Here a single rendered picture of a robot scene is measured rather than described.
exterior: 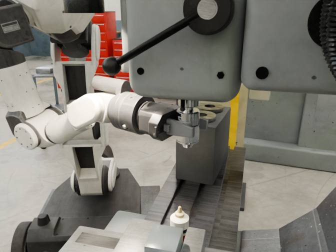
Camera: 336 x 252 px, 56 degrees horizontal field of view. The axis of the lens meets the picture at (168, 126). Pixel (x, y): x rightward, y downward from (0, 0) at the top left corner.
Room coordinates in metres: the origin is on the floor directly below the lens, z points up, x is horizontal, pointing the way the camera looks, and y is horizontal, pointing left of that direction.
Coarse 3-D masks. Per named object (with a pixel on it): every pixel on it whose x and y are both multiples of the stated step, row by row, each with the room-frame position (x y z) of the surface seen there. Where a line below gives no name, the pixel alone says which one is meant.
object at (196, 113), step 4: (196, 108) 0.60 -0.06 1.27; (176, 112) 0.59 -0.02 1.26; (180, 112) 0.58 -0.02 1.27; (184, 112) 0.57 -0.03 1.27; (188, 112) 0.57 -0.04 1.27; (192, 112) 0.57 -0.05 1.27; (196, 112) 0.58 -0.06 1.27; (180, 116) 0.58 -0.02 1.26; (184, 116) 0.57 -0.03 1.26; (188, 116) 0.57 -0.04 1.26; (192, 116) 0.57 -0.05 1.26; (196, 116) 0.58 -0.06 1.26
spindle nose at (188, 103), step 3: (177, 99) 0.58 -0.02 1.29; (177, 102) 0.58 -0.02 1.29; (186, 102) 0.57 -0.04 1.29; (189, 102) 0.57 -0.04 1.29; (192, 102) 0.57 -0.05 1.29; (195, 102) 0.57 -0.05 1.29; (198, 102) 0.58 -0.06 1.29; (186, 105) 0.57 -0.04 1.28; (189, 105) 0.57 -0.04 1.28; (192, 105) 0.57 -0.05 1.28; (195, 105) 0.57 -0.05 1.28; (198, 105) 0.58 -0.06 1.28
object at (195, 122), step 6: (180, 120) 0.58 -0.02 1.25; (186, 120) 0.57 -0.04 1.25; (192, 120) 0.57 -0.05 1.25; (198, 120) 0.58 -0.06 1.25; (198, 126) 0.58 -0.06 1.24; (198, 132) 0.59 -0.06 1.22; (180, 138) 0.58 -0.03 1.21; (186, 138) 0.57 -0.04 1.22; (192, 138) 0.57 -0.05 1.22; (198, 138) 0.59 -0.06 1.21; (186, 144) 0.57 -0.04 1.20
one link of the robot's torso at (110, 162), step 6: (108, 162) 1.45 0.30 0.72; (114, 162) 1.45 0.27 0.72; (114, 168) 1.41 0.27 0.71; (72, 174) 1.31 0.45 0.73; (108, 174) 1.32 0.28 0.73; (114, 174) 1.39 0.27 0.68; (72, 180) 1.29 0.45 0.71; (108, 180) 1.30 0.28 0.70; (114, 180) 1.38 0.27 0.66; (72, 186) 1.28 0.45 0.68; (108, 186) 1.29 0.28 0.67
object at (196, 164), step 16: (208, 112) 0.92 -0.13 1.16; (224, 112) 0.96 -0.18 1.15; (208, 128) 0.83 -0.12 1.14; (224, 128) 0.94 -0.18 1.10; (176, 144) 0.87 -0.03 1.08; (208, 144) 0.83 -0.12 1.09; (224, 144) 0.96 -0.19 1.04; (176, 160) 0.87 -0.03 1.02; (192, 160) 0.85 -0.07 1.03; (208, 160) 0.83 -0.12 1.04; (224, 160) 0.98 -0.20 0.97; (176, 176) 0.86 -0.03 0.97; (192, 176) 0.85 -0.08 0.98; (208, 176) 0.83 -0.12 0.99
